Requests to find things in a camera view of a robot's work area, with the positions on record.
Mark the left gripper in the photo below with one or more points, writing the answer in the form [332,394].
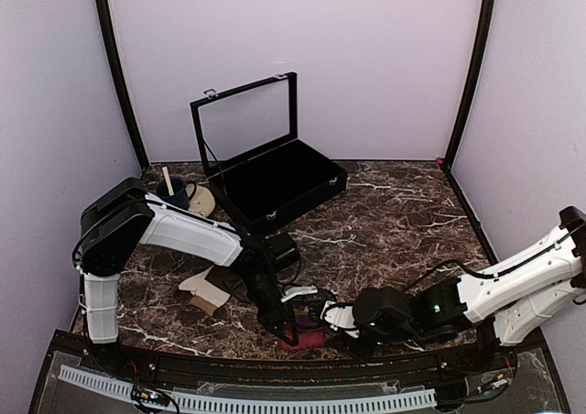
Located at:
[273,319]

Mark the magenta purple sock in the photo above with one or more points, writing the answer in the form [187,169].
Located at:
[310,334]

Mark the cream brown sock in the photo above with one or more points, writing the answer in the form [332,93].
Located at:
[211,288]

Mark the black display box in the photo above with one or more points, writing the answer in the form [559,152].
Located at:
[260,172]

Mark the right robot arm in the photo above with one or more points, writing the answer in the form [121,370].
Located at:
[504,302]

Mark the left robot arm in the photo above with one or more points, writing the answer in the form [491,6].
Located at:
[128,216]

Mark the beige ceramic saucer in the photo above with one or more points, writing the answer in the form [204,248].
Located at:
[202,202]

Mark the dark blue mug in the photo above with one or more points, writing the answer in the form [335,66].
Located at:
[183,192]

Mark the green circuit board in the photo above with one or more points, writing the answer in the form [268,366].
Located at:
[149,397]

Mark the wooden stir stick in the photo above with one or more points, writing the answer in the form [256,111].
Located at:
[168,181]

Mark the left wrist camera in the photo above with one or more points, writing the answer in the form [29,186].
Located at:
[298,291]

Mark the white cable duct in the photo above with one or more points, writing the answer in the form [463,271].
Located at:
[224,398]

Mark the black front rail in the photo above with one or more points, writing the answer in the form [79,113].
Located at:
[258,358]

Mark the right black frame post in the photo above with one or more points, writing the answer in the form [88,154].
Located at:
[470,85]

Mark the black frame post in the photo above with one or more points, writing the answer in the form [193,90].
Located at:
[116,69]
[470,85]

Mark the left black frame post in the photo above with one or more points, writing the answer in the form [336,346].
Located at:
[116,69]

